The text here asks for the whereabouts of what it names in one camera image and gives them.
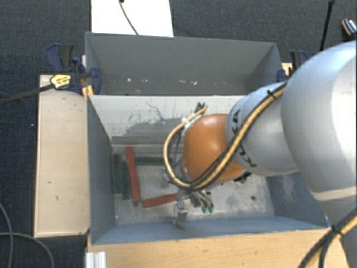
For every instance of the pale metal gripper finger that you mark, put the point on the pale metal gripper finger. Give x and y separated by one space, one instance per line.
179 205
183 216

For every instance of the red-brown flat block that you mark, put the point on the red-brown flat block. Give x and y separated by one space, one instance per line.
159 200
132 174

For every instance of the dark green flat block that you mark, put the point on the dark green flat block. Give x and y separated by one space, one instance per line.
125 183
149 160
117 174

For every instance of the pale wood flat board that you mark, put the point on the pale wood flat board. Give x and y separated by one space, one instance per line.
61 155

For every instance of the grey metal bin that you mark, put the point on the grey metal bin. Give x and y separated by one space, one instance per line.
173 63

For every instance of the black cylinder on white bracket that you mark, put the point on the black cylinder on white bracket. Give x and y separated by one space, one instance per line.
242 178

